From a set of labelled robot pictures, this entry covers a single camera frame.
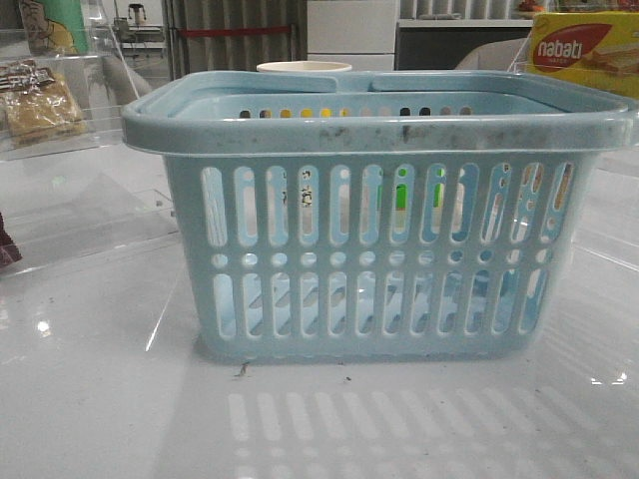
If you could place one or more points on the red barrier belt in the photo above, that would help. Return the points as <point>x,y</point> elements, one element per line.
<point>235,32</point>

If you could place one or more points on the clear acrylic shelf left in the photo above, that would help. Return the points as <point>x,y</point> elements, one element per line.
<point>88,193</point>

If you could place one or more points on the colourful cube box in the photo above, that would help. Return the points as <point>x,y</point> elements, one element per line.
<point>401,190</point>

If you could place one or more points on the yellow nabati wafer box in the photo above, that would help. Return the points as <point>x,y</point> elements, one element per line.
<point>598,50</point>

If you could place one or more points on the light blue plastic basket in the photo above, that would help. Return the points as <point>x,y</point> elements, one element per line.
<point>274,181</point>

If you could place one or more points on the green cartoon snack bag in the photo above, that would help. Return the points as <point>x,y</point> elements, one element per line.
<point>54,27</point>

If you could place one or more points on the bread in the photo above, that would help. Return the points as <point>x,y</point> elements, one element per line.
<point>37,104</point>

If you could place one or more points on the white cabinet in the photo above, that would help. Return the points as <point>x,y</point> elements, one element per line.
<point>359,33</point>

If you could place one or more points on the clear acrylic shelf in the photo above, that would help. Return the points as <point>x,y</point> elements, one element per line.
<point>609,221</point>
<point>88,193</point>

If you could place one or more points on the clear acrylic shelf right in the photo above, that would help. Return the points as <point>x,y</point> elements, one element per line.
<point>609,221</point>

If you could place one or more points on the dark red snack packet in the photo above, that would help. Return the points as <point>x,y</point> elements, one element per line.
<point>10,253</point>

